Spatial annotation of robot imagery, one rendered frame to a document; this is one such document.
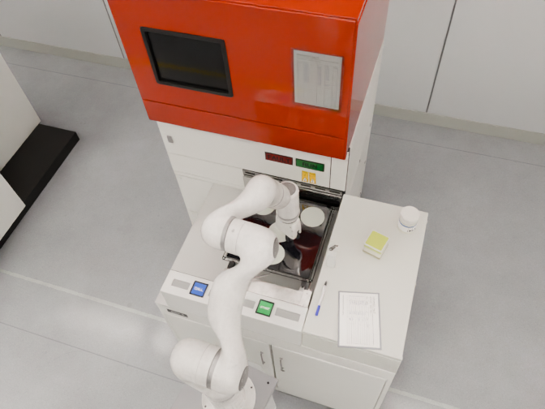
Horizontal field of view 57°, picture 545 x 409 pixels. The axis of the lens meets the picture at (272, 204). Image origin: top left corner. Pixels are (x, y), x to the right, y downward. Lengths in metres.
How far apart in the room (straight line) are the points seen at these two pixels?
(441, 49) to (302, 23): 1.97
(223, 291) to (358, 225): 0.78
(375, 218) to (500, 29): 1.64
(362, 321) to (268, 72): 0.91
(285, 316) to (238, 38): 0.96
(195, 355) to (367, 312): 0.66
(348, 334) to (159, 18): 1.22
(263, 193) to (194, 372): 0.54
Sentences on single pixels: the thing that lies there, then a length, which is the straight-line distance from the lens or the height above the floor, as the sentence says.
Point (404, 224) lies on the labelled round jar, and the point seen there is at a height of 1.03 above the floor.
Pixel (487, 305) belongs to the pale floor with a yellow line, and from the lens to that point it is 3.08.
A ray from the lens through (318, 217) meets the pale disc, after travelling 2.11.
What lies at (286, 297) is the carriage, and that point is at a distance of 1.96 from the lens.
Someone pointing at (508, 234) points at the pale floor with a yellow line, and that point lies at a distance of 3.36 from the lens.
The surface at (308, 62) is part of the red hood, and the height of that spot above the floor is 1.65.
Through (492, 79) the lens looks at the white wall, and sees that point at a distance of 3.53.
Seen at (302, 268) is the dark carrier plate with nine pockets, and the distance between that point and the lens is 1.99.
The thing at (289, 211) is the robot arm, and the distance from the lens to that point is 1.82.
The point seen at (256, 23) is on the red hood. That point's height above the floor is 1.76.
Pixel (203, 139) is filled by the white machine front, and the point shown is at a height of 1.12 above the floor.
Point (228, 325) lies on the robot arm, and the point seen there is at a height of 1.32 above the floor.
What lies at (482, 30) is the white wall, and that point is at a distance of 3.32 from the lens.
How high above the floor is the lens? 2.65
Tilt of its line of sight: 54 degrees down
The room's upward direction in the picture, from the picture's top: 5 degrees counter-clockwise
